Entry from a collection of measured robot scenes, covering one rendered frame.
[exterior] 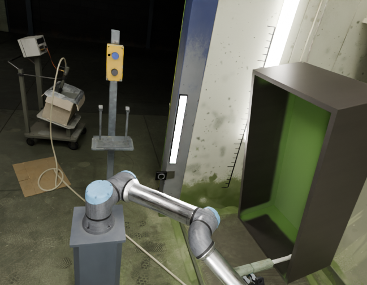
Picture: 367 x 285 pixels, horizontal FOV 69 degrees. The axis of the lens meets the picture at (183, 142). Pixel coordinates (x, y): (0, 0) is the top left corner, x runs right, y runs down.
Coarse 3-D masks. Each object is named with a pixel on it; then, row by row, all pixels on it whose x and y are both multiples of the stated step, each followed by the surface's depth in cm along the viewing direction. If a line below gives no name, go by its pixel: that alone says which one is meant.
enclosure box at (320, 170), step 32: (288, 64) 158; (256, 96) 164; (288, 96) 173; (320, 96) 117; (352, 96) 116; (256, 128) 177; (288, 128) 188; (320, 128) 161; (352, 128) 115; (256, 160) 192; (288, 160) 196; (320, 160) 120; (352, 160) 127; (256, 192) 210; (288, 192) 204; (320, 192) 130; (352, 192) 141; (256, 224) 209; (288, 224) 208; (320, 224) 146; (320, 256) 166
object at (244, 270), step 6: (282, 258) 174; (288, 258) 175; (252, 264) 166; (258, 264) 167; (264, 264) 167; (270, 264) 168; (240, 270) 161; (246, 270) 162; (252, 270) 163; (258, 270) 166; (240, 276) 161
